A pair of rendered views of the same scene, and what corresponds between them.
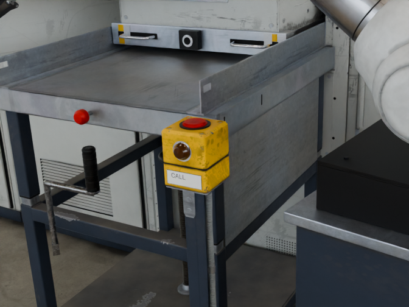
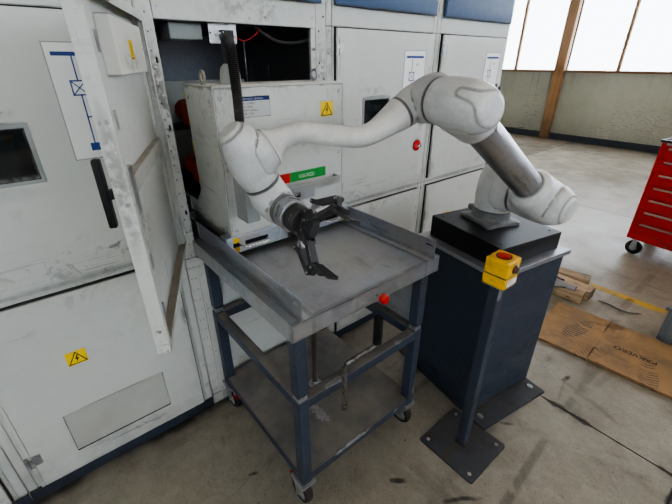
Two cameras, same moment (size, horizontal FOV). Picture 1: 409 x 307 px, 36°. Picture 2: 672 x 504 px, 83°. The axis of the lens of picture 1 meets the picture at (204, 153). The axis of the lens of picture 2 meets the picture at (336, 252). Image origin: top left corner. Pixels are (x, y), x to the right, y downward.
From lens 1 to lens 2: 1.64 m
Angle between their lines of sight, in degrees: 64
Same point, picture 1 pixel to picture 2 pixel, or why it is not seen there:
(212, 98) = (424, 249)
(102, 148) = (153, 356)
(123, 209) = (181, 390)
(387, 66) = (563, 201)
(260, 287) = (333, 352)
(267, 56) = (373, 220)
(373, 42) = (549, 194)
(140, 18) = (249, 227)
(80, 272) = (187, 460)
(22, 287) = not seen: outside the picture
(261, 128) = not seen: hidden behind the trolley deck
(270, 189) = not seen: hidden behind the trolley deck
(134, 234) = (382, 353)
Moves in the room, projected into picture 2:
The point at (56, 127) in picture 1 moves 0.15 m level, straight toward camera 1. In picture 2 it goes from (86, 372) to (126, 375)
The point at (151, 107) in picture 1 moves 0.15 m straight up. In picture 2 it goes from (409, 269) to (413, 227)
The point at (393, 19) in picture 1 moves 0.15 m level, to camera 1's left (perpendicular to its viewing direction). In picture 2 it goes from (553, 184) to (560, 197)
